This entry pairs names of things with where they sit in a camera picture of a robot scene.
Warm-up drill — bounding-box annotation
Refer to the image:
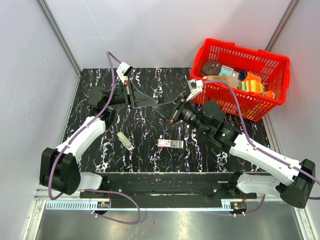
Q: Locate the purple cable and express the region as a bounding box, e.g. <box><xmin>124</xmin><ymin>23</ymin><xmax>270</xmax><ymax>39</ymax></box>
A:
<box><xmin>47</xmin><ymin>51</ymin><xmax>142</xmax><ymax>224</ymax></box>
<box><xmin>202</xmin><ymin>79</ymin><xmax>320</xmax><ymax>217</ymax></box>

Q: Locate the beige white stapler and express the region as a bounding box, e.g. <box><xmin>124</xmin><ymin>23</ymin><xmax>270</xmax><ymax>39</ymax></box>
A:
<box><xmin>117</xmin><ymin>132</ymin><xmax>134</xmax><ymax>151</ymax></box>

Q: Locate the green orange striped package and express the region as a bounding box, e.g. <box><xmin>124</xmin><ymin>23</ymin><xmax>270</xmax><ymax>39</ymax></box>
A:
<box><xmin>240</xmin><ymin>79</ymin><xmax>265</xmax><ymax>94</ymax></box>

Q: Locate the red white staple box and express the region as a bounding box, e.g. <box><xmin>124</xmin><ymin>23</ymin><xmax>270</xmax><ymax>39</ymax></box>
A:
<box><xmin>157</xmin><ymin>135</ymin><xmax>184</xmax><ymax>149</ymax></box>

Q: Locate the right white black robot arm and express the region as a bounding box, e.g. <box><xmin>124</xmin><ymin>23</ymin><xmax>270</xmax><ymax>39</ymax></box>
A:
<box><xmin>153</xmin><ymin>94</ymin><xmax>316</xmax><ymax>209</ymax></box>

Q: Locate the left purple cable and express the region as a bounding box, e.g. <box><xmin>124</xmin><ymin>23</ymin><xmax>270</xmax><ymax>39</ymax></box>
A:
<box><xmin>47</xmin><ymin>51</ymin><xmax>142</xmax><ymax>224</ymax></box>

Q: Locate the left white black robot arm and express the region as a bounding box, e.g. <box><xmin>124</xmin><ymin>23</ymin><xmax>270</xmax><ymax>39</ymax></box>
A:
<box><xmin>39</xmin><ymin>76</ymin><xmax>157</xmax><ymax>198</ymax></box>

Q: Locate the red plastic shopping basket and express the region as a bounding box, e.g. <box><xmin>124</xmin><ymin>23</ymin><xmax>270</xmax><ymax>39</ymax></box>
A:
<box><xmin>190</xmin><ymin>38</ymin><xmax>290</xmax><ymax>122</ymax></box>

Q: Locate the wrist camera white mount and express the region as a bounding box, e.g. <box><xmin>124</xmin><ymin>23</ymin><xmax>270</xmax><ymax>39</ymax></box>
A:
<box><xmin>186</xmin><ymin>79</ymin><xmax>203</xmax><ymax>102</ymax></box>
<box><xmin>116</xmin><ymin>61</ymin><xmax>133</xmax><ymax>84</ymax></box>

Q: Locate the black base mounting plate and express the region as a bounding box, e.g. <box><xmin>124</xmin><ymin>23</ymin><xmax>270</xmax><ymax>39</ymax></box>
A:
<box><xmin>79</xmin><ymin>172</ymin><xmax>258</xmax><ymax>201</ymax></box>

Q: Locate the white toothed strip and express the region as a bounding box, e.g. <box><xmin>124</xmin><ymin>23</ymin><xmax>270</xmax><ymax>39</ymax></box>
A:
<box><xmin>45</xmin><ymin>199</ymin><xmax>234</xmax><ymax>212</ymax></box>

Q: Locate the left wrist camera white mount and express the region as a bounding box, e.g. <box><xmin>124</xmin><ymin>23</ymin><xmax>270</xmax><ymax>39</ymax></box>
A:
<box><xmin>116</xmin><ymin>61</ymin><xmax>133</xmax><ymax>84</ymax></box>

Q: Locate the aluminium frame rail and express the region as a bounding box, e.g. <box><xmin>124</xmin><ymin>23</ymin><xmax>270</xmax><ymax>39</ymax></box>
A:
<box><xmin>34</xmin><ymin>180</ymin><xmax>306</xmax><ymax>201</ymax></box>

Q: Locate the brown cardboard box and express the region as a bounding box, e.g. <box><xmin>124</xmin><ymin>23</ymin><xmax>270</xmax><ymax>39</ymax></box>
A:
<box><xmin>203</xmin><ymin>75</ymin><xmax>241</xmax><ymax>89</ymax></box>

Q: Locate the orange bottle dark cap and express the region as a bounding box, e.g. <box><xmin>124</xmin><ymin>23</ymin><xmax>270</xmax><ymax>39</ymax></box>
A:
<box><xmin>238</xmin><ymin>70</ymin><xmax>262</xmax><ymax>83</ymax></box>

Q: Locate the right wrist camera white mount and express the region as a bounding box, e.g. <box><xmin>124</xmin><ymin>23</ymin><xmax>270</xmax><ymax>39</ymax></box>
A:
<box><xmin>186</xmin><ymin>79</ymin><xmax>203</xmax><ymax>102</ymax></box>

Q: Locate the orange small package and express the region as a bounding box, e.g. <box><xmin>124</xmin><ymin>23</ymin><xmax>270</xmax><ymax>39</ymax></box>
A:
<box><xmin>261</xmin><ymin>90</ymin><xmax>276</xmax><ymax>99</ymax></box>

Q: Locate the brown round item in basket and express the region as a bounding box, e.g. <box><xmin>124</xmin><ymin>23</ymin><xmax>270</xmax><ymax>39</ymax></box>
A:
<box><xmin>201</xmin><ymin>61</ymin><xmax>222</xmax><ymax>77</ymax></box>

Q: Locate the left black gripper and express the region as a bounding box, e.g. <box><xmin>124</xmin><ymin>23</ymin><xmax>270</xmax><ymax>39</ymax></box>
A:
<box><xmin>105</xmin><ymin>80</ymin><xmax>158</xmax><ymax>109</ymax></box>

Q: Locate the teal small box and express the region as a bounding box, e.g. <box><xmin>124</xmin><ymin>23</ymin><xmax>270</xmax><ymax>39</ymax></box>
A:
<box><xmin>218</xmin><ymin>65</ymin><xmax>234</xmax><ymax>76</ymax></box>

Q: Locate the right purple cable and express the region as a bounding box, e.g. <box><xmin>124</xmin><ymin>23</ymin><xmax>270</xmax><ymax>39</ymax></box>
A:
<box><xmin>202</xmin><ymin>79</ymin><xmax>320</xmax><ymax>217</ymax></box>

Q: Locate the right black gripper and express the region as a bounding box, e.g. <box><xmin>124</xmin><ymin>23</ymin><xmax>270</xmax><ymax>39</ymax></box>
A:
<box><xmin>154</xmin><ymin>93</ymin><xmax>210</xmax><ymax>135</ymax></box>

